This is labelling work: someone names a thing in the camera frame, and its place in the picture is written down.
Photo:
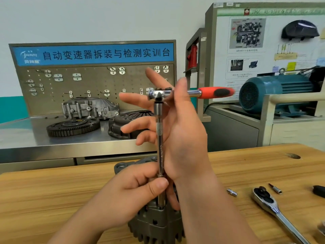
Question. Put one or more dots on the red bottle jack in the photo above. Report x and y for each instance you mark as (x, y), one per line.
(193, 57)

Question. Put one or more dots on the white training display board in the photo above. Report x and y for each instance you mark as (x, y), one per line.
(269, 63)

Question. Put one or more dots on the beige tube frame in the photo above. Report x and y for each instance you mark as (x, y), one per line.
(292, 98)

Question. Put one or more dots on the person's right middle finger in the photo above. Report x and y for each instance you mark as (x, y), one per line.
(134, 100)

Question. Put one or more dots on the teal electric motor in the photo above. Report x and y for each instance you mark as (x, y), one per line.
(274, 91)

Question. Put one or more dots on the aluminium gearbox housing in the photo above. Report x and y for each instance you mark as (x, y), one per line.
(88, 107)

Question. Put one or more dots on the grey alternator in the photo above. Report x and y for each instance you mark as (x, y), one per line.
(157, 226)

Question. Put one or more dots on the steel workbench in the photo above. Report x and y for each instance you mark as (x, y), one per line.
(25, 139)

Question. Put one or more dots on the chrome ratchet wrench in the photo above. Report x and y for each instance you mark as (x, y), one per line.
(273, 207)

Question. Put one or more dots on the grey metal stand frame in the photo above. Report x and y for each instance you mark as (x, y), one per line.
(201, 60)

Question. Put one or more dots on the small screwdriver bit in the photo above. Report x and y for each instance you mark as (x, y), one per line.
(275, 189)

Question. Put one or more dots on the person's left hand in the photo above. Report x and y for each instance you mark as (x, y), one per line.
(127, 193)

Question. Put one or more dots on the small chrome socket adapter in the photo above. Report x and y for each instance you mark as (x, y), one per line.
(231, 192)

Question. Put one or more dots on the person's right thumb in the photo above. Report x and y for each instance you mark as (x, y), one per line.
(184, 100)

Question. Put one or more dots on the grey metal cabinet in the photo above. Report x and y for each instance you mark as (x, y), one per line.
(231, 129)

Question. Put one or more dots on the group of metal pegboard hooks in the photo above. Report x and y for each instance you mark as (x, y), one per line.
(76, 76)

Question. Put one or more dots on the person's right hand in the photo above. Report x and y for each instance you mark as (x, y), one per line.
(185, 144)

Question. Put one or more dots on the black instrument cluster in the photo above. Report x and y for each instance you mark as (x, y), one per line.
(299, 29)

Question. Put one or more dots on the chrome extension bar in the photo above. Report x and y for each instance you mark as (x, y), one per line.
(158, 116)

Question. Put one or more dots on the blue sign panel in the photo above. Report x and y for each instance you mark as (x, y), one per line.
(101, 53)

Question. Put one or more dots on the black clutch pressure plate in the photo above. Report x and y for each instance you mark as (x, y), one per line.
(119, 124)

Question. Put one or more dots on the person's right forearm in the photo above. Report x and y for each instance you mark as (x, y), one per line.
(210, 213)

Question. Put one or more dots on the person's right little finger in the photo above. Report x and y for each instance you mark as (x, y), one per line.
(146, 138)

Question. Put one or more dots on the person's left thumb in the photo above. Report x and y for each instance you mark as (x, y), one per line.
(155, 188)

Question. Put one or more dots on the person's left forearm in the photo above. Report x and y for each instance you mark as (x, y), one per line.
(83, 226)

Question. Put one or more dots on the grey metal part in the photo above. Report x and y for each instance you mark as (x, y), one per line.
(321, 229)

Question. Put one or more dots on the grey perforated pegboard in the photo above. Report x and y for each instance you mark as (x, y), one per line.
(96, 81)

